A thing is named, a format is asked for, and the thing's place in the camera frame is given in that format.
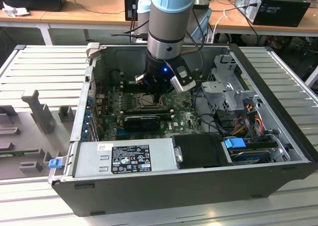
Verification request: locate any CPU silver plate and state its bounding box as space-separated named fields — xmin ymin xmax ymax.
xmin=140 ymin=95 xmax=155 ymax=106

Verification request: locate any metal socket cover frame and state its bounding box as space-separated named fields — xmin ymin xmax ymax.
xmin=135 ymin=92 xmax=166 ymax=110

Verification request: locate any CPU socket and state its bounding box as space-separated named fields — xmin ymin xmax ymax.
xmin=135 ymin=91 xmax=166 ymax=110

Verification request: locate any black RAM slot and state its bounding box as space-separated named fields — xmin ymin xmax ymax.
xmin=121 ymin=111 xmax=173 ymax=119
xmin=123 ymin=106 xmax=170 ymax=113

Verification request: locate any black cylinder part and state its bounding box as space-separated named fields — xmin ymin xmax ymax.
xmin=110 ymin=70 xmax=122 ymax=85

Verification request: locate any black graphics card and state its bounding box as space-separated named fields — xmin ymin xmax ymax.
xmin=123 ymin=115 xmax=162 ymax=132

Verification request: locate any green motherboard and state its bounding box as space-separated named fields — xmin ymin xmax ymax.
xmin=95 ymin=81 xmax=207 ymax=141

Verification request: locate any grey metal drive cage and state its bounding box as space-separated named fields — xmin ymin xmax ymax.
xmin=200 ymin=53 xmax=262 ymax=113

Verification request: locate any pale blue teach pendant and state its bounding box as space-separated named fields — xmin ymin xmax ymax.
xmin=192 ymin=8 xmax=212 ymax=43

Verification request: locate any upright black desk box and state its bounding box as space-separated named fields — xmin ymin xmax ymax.
xmin=124 ymin=0 xmax=140 ymax=22

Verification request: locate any blue card retainer strip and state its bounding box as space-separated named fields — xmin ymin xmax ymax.
xmin=83 ymin=94 xmax=95 ymax=141

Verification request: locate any black plastic shroud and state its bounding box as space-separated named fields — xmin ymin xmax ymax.
xmin=171 ymin=133 xmax=235 ymax=170

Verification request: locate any wooden desk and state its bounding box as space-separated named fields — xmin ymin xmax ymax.
xmin=0 ymin=0 xmax=150 ymax=46
xmin=207 ymin=0 xmax=318 ymax=46

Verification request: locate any blue disk carrier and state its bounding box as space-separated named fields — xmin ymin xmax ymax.
xmin=223 ymin=137 xmax=247 ymax=153

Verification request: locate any grey power supply unit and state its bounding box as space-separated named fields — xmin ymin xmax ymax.
xmin=71 ymin=137 xmax=180 ymax=179

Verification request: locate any black open PC case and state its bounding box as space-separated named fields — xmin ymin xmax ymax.
xmin=47 ymin=42 xmax=318 ymax=218

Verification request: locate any hard disk drive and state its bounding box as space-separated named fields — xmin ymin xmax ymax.
xmin=229 ymin=149 xmax=272 ymax=165

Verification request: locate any blue case latch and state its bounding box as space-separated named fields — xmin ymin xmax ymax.
xmin=48 ymin=158 xmax=63 ymax=169

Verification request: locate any grey parts rack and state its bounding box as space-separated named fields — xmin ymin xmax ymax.
xmin=0 ymin=89 xmax=78 ymax=181

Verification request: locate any black PC tower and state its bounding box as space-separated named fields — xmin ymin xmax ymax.
xmin=234 ymin=0 xmax=312 ymax=28

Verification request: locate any crumpled white paper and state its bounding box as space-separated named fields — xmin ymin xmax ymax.
xmin=1 ymin=0 xmax=31 ymax=18

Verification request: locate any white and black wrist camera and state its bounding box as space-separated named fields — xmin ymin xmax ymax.
xmin=169 ymin=64 xmax=197 ymax=93

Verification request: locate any grey case latch handle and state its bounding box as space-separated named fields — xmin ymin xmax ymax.
xmin=85 ymin=42 xmax=101 ymax=61

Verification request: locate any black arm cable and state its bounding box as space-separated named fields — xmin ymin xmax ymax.
xmin=111 ymin=7 xmax=207 ymax=51

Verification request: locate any white cable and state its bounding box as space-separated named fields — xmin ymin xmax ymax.
xmin=212 ymin=9 xmax=230 ymax=43

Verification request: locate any coloured wire bundle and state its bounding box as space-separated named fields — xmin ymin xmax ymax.
xmin=233 ymin=104 xmax=265 ymax=138

